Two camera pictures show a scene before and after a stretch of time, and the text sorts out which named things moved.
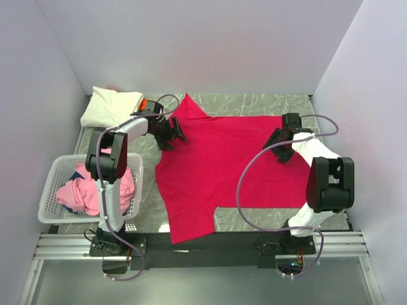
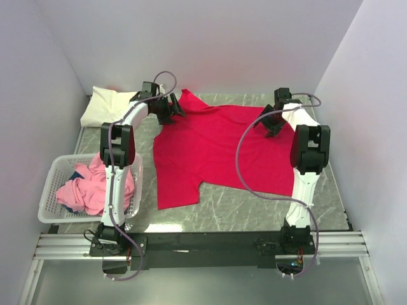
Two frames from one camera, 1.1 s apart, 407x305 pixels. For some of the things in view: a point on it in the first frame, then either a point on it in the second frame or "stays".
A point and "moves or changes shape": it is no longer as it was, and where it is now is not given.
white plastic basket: [52, 211] stays
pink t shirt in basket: [82, 194] stays
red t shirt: [220, 162] moves or changes shape
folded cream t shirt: [105, 108] stays
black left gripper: [163, 143] -> [166, 117]
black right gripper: [272, 140] -> [273, 130]
